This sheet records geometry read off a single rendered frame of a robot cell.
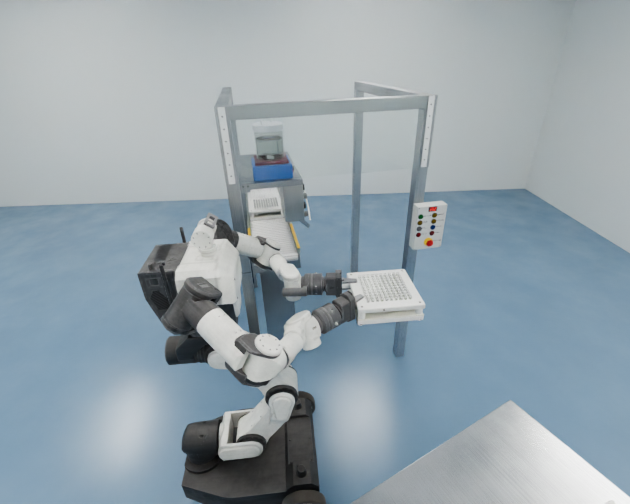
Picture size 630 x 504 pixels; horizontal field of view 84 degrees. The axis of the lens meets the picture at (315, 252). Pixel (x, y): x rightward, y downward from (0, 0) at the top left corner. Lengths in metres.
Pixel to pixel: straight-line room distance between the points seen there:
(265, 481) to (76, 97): 5.22
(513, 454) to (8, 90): 6.40
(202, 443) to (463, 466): 1.18
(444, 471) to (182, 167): 5.10
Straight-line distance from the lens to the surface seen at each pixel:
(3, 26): 6.30
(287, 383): 1.60
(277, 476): 1.95
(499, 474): 1.20
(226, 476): 2.00
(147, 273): 1.25
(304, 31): 5.11
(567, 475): 1.28
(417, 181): 1.97
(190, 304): 1.06
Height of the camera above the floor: 1.88
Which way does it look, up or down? 29 degrees down
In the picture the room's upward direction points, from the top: 2 degrees counter-clockwise
